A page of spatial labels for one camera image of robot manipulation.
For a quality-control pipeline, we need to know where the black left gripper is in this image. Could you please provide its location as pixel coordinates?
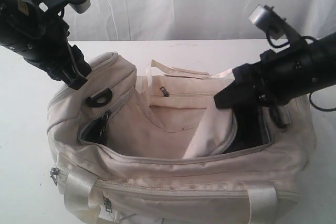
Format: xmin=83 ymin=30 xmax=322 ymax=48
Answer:
xmin=23 ymin=15 xmax=92 ymax=90

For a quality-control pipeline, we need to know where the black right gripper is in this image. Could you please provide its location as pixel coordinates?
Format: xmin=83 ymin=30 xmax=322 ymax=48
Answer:
xmin=214 ymin=45 xmax=315 ymax=109

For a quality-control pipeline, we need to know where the beige fabric duffel bag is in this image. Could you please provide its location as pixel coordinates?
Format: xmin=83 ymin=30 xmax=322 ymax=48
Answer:
xmin=47 ymin=52 xmax=316 ymax=223

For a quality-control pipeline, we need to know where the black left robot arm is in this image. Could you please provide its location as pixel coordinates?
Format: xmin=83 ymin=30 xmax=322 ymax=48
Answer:
xmin=1 ymin=0 xmax=91 ymax=90

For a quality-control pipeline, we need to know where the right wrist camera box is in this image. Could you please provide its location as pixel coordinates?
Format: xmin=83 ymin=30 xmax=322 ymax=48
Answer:
xmin=248 ymin=4 xmax=303 ymax=49

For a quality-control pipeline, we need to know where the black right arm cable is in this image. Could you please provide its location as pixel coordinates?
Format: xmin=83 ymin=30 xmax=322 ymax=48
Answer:
xmin=307 ymin=91 xmax=336 ymax=112

